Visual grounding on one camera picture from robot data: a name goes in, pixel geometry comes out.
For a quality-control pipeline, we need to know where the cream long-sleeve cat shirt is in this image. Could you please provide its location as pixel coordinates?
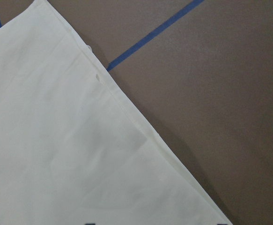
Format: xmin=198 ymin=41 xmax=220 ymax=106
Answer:
xmin=0 ymin=0 xmax=230 ymax=225

